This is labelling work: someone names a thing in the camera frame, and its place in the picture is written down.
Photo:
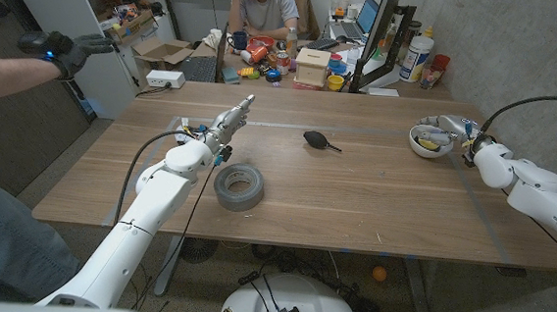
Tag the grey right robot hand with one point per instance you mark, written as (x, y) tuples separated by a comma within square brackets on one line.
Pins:
[(452, 126)]

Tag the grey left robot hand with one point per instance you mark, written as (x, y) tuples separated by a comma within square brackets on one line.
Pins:
[(226, 125)]

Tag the yellow button with black base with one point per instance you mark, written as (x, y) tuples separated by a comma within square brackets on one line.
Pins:
[(429, 145)]

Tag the orange plastic toy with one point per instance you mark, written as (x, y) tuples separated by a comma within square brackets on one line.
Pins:
[(259, 54)]

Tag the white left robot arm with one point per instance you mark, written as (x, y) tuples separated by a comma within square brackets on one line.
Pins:
[(130, 234)]

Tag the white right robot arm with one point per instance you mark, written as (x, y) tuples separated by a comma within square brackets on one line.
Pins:
[(536, 189)]

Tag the bare person forearm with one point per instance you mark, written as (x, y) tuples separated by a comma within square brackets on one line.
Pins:
[(4, 78)]

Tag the white bowl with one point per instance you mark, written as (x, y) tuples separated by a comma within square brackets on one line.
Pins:
[(428, 154)]

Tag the black rubber bulb pipette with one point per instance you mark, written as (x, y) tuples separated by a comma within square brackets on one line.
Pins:
[(315, 139)]

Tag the red bowl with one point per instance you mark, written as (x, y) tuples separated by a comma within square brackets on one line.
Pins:
[(263, 41)]

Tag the clear cup with coloured pieces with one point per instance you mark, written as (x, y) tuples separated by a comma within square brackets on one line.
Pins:
[(430, 77)]

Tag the red cup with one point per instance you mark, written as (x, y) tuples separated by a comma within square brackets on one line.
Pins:
[(441, 61)]

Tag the white wipes canister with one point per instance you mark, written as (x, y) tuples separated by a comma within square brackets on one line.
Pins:
[(415, 60)]

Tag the white power strip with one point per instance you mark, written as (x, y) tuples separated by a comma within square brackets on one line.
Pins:
[(165, 79)]

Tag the printed tin can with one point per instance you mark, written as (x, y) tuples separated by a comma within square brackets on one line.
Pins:
[(283, 63)]

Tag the dark blue mug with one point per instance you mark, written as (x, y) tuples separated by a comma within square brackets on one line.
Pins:
[(240, 40)]

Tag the yellow squeeze bottle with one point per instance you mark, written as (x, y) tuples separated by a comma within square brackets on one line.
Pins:
[(428, 33)]

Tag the open cardboard box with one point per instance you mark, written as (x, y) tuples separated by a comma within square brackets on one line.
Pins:
[(160, 52)]

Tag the small wooden box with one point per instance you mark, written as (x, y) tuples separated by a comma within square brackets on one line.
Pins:
[(312, 65)]

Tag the clear plastic bottle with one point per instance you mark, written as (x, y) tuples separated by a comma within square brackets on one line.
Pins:
[(291, 41)]

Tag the yellow cup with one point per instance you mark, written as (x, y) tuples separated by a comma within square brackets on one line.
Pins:
[(335, 82)]

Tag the seated person in grey shirt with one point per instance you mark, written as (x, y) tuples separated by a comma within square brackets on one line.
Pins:
[(271, 10)]

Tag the black keyboard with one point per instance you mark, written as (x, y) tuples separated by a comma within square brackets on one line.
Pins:
[(321, 44)]

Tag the black monitor on stand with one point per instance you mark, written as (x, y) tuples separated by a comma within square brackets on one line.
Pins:
[(384, 16)]

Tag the cardboard box with toys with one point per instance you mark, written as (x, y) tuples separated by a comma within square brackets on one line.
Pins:
[(132, 25)]

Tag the open laptop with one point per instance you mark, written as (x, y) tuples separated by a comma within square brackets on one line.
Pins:
[(362, 19)]

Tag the brown chair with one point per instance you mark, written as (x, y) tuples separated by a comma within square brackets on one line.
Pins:
[(309, 10)]

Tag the grey table leg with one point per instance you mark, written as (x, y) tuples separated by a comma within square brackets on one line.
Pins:
[(168, 266), (416, 288)]

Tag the orange ball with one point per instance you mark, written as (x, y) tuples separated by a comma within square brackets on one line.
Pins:
[(379, 273)]

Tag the black and white glove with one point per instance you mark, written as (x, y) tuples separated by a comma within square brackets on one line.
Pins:
[(69, 53)]

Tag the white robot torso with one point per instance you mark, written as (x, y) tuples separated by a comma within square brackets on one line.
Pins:
[(293, 299)]

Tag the grey duct tape roll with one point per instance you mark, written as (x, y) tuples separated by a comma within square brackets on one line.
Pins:
[(226, 195)]

